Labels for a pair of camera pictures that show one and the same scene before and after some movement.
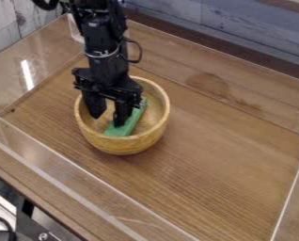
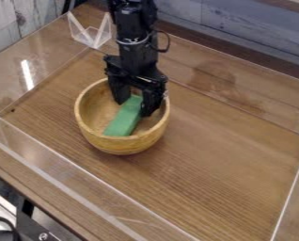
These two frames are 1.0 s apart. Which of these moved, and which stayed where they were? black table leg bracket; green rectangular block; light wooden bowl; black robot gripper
Moved: black robot gripper
Stayed: black table leg bracket; green rectangular block; light wooden bowl
